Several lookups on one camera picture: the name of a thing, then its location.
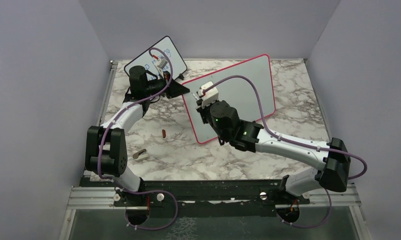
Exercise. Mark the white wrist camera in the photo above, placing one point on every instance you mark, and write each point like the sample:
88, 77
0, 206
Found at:
160, 64
207, 95

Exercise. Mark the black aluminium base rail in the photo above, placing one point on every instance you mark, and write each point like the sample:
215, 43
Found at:
205, 198

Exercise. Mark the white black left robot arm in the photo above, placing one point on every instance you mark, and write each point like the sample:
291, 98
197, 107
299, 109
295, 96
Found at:
106, 148

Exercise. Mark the pink framed whiteboard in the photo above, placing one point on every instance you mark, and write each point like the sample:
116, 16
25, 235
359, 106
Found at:
237, 92

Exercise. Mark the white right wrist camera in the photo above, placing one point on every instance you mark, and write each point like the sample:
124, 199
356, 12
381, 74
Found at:
207, 95

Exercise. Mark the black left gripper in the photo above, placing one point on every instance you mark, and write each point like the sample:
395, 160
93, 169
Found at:
175, 89

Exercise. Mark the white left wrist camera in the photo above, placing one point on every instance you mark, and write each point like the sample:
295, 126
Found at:
160, 64

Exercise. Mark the grey whiteboard eraser block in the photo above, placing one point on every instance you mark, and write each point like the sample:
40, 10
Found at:
140, 155

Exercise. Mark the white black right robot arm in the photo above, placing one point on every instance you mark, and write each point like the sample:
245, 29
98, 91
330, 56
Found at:
329, 165

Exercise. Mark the black framed written whiteboard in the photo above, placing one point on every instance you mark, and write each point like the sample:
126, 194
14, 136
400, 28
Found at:
168, 48

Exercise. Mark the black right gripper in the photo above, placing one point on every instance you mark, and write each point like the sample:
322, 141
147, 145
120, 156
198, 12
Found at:
202, 111

